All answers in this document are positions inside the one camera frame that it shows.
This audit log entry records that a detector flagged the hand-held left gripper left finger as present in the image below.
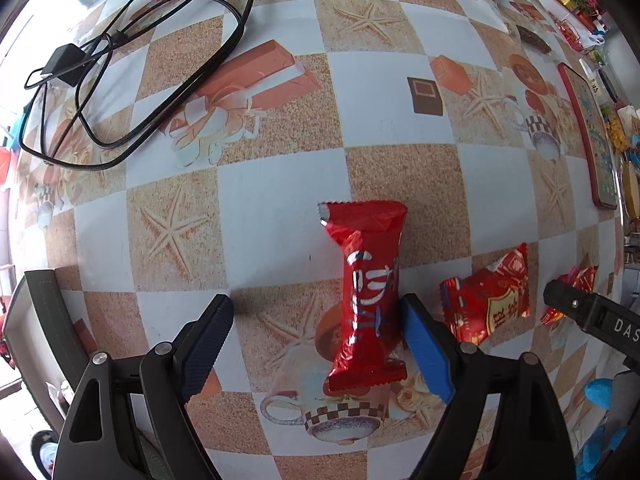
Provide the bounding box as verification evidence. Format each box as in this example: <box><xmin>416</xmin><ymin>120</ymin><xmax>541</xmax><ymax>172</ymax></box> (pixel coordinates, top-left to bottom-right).
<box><xmin>52</xmin><ymin>294</ymin><xmax>236</xmax><ymax>480</ymax></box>

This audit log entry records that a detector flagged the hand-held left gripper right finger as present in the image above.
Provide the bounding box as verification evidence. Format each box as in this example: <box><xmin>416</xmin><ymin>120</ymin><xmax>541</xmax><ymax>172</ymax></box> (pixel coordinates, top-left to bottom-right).
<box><xmin>398</xmin><ymin>293</ymin><xmax>576</xmax><ymax>480</ymax></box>

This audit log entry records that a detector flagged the red snack packet gold label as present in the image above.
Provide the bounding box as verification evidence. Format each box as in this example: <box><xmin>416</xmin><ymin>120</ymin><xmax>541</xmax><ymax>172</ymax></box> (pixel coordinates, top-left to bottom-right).
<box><xmin>439</xmin><ymin>242</ymin><xmax>532</xmax><ymax>346</ymax></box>
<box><xmin>540</xmin><ymin>265</ymin><xmax>599</xmax><ymax>326</ymax></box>

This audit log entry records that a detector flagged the red snack packet white lettering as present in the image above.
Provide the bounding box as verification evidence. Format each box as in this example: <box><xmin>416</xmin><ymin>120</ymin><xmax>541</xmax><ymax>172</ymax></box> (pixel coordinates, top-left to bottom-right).
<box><xmin>317</xmin><ymin>200</ymin><xmax>408</xmax><ymax>396</ymax></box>

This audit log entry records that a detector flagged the clear packet with dark snack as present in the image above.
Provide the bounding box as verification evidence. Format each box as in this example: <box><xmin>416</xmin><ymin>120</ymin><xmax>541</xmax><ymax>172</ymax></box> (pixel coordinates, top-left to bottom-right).
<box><xmin>502</xmin><ymin>20</ymin><xmax>553</xmax><ymax>56</ymax></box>

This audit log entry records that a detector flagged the blue fuzzy clothing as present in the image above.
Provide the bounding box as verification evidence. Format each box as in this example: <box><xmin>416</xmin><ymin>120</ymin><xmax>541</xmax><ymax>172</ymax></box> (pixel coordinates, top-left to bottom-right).
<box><xmin>574</xmin><ymin>376</ymin><xmax>633</xmax><ymax>480</ymax></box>

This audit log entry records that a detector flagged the clear jar with yellow lid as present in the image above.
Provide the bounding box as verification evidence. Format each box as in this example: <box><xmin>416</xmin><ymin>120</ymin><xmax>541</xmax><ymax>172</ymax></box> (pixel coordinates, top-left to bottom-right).
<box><xmin>620</xmin><ymin>162</ymin><xmax>640</xmax><ymax>221</ymax></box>

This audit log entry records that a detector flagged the dark grey chair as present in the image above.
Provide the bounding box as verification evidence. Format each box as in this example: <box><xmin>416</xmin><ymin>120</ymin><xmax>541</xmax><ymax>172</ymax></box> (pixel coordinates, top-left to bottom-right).
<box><xmin>22</xmin><ymin>269</ymin><xmax>103</xmax><ymax>433</ymax></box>

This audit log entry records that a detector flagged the red cased smartphone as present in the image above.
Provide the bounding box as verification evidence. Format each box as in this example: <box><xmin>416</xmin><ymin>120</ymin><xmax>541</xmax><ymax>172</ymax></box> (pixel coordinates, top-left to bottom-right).
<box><xmin>557</xmin><ymin>62</ymin><xmax>621</xmax><ymax>211</ymax></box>

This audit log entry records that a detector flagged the yellow snack bag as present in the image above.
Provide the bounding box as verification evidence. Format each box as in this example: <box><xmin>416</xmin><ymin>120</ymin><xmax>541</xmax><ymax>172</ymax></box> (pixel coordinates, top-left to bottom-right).
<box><xmin>602</xmin><ymin>107</ymin><xmax>628</xmax><ymax>153</ymax></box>

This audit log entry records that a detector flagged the red gold patterned packet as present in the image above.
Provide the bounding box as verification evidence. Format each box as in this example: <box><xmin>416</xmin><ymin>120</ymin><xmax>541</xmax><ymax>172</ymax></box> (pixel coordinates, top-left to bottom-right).
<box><xmin>557</xmin><ymin>17</ymin><xmax>583</xmax><ymax>46</ymax></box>

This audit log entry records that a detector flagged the black charger cable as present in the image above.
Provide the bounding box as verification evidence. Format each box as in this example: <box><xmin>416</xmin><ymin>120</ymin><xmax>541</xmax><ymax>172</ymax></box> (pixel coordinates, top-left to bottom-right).
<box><xmin>20</xmin><ymin>0</ymin><xmax>301</xmax><ymax>173</ymax></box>

